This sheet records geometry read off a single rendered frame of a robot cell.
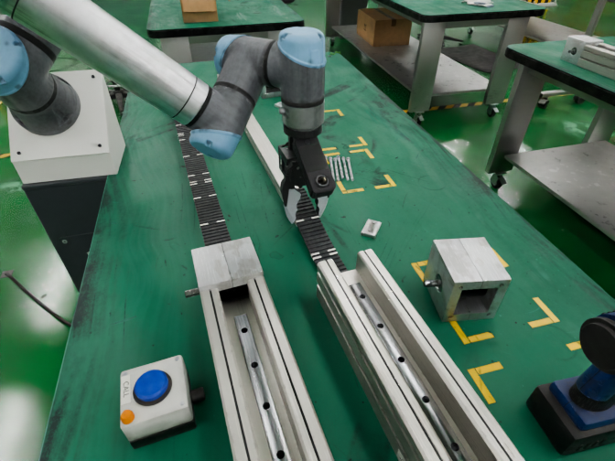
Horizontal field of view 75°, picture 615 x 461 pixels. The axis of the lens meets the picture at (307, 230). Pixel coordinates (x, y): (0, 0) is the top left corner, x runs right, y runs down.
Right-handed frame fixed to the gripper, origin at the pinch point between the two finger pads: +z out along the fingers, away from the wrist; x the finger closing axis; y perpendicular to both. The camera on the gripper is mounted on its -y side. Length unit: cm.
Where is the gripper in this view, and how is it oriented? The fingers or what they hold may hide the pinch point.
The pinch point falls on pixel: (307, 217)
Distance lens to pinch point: 83.3
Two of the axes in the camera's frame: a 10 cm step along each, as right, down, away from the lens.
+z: 0.0, 7.7, 6.3
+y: -3.4, -6.0, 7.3
